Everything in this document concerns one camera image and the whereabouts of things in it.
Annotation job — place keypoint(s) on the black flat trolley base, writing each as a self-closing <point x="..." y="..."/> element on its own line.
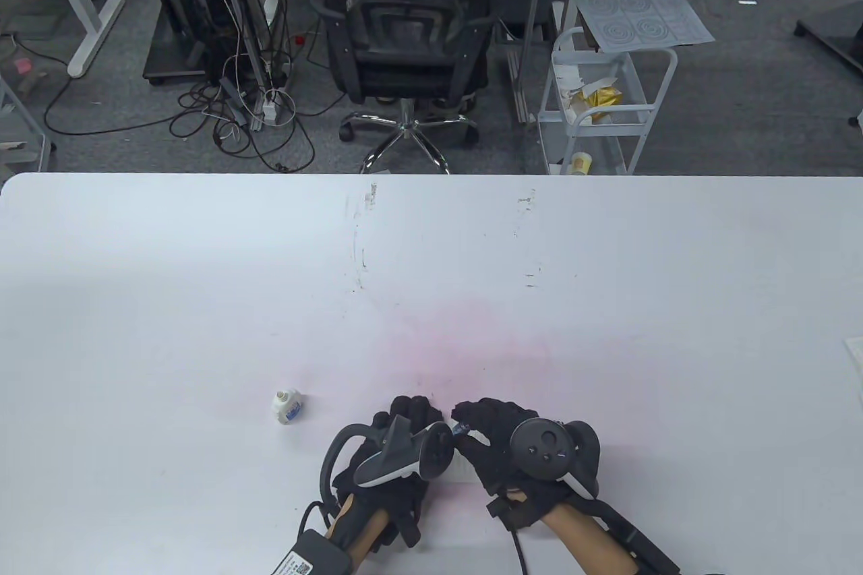
<point x="165" y="59"/>

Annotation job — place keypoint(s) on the person's left forearm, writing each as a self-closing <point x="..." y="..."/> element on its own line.
<point x="361" y="531"/>

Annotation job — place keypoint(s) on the aluminium pole stand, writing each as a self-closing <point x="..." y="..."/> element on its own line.
<point x="534" y="9"/>

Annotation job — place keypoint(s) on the small pink item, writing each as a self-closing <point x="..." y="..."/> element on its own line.
<point x="23" y="65"/>

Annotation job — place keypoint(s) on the black wrist camera white label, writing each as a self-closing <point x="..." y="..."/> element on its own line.
<point x="310" y="555"/>

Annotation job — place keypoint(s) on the white paper scraps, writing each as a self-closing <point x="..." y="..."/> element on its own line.
<point x="570" y="73"/>

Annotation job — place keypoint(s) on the aluminium frame rails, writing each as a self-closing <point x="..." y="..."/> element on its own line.
<point x="253" y="89"/>

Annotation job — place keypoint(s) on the person's right hand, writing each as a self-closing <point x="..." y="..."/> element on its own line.
<point x="492" y="460"/>

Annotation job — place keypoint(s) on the translucent blue brush cap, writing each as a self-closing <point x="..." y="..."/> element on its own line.
<point x="462" y="429"/>

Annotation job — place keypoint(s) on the lined paper with black text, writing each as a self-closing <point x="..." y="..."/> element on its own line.
<point x="462" y="467"/>

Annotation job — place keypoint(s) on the white correction fluid bottle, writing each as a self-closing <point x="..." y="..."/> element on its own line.
<point x="286" y="408"/>

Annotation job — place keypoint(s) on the black floor box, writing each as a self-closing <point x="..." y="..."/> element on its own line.
<point x="519" y="12"/>

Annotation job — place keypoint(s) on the grey tracking controller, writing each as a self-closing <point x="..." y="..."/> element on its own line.
<point x="543" y="450"/>
<point x="404" y="454"/>

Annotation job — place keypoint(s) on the paper cup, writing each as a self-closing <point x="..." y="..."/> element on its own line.
<point x="582" y="164"/>

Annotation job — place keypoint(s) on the black office chair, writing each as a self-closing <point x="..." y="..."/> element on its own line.
<point x="404" y="56"/>

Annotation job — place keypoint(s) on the white rolling cart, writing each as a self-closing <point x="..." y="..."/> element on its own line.
<point x="647" y="110"/>

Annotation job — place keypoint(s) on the grey metal rack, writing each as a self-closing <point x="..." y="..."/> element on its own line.
<point x="48" y="157"/>

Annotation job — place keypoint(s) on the yellow snack packet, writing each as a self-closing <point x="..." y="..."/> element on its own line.
<point x="603" y="96"/>

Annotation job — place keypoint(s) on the black desk with white leg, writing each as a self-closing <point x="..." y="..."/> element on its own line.
<point x="87" y="9"/>

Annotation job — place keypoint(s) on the person's left hand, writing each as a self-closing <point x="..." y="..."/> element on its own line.
<point x="414" y="410"/>

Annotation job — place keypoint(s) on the white power strip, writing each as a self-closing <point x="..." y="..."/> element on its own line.
<point x="270" y="106"/>

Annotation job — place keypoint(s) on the sheet printed with circles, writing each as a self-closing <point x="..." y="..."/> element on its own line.
<point x="634" y="2"/>

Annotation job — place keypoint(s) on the black stand base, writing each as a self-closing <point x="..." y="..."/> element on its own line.
<point x="836" y="29"/>

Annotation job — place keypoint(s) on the person's right forearm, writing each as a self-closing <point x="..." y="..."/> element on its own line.
<point x="593" y="548"/>

